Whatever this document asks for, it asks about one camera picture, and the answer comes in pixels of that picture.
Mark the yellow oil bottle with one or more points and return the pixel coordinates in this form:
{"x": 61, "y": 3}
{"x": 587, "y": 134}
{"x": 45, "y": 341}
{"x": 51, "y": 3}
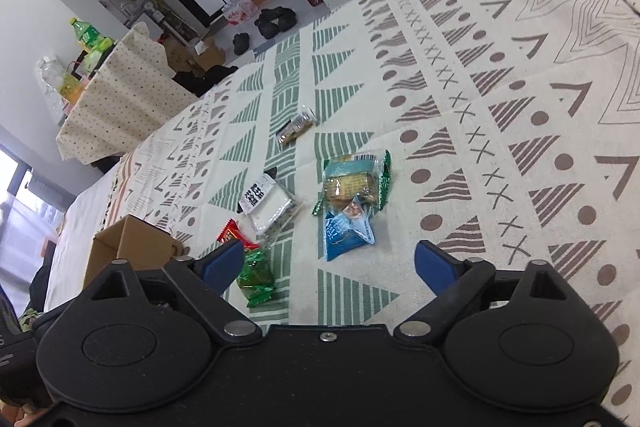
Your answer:
{"x": 60, "y": 79}

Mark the blue snack packet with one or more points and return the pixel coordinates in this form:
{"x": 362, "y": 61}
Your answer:
{"x": 342, "y": 229}

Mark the green tissue pack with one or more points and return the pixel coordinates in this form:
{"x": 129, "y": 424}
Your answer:
{"x": 97, "y": 57}

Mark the small dark snack packet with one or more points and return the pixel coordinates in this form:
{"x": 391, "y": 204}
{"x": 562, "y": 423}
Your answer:
{"x": 296, "y": 126}

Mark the green snack packet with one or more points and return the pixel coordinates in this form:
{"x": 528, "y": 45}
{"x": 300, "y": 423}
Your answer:
{"x": 256, "y": 277}

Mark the round table with dotted tablecloth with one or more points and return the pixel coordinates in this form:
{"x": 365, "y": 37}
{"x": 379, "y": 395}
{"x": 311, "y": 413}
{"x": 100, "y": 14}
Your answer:
{"x": 125, "y": 97}

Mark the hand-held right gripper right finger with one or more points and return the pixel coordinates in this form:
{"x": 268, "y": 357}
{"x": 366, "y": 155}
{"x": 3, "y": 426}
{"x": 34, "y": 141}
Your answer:
{"x": 437, "y": 268}

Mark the green soda bottle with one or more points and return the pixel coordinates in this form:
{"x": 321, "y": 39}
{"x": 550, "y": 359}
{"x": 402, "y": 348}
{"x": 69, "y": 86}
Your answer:
{"x": 90, "y": 36}

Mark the patterned printed blanket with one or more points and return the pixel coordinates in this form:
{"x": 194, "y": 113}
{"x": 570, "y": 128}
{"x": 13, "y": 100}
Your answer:
{"x": 500, "y": 107}

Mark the cardboard boxes on floor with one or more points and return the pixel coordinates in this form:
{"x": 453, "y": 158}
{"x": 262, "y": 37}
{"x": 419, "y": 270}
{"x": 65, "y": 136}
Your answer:
{"x": 195, "y": 54}

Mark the white packet with black label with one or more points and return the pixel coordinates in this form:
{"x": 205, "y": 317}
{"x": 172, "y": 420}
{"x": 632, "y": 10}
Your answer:
{"x": 270, "y": 204}

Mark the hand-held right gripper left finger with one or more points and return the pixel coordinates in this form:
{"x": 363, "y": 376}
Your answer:
{"x": 224, "y": 263}

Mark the clear green-edged biscuit packet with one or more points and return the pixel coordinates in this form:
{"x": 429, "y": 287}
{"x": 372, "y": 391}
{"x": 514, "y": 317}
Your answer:
{"x": 350, "y": 182}

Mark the dark clothes pile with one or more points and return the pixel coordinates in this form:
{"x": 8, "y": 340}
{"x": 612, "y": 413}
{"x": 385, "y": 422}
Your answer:
{"x": 205, "y": 79}

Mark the black slipper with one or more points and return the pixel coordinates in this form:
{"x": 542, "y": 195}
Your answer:
{"x": 242, "y": 43}
{"x": 267, "y": 27}
{"x": 285, "y": 17}

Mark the red snack packet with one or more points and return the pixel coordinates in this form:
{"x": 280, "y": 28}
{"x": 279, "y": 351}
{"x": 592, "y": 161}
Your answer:
{"x": 232, "y": 233}

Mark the pack of water bottles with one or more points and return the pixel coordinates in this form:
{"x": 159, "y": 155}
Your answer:
{"x": 239, "y": 11}

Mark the white bed sheet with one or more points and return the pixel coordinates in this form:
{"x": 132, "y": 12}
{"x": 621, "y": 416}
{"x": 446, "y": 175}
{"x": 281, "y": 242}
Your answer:
{"x": 80, "y": 227}

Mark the brown cardboard box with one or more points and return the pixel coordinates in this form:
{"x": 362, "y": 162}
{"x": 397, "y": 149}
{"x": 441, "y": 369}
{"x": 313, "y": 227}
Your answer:
{"x": 130, "y": 242}

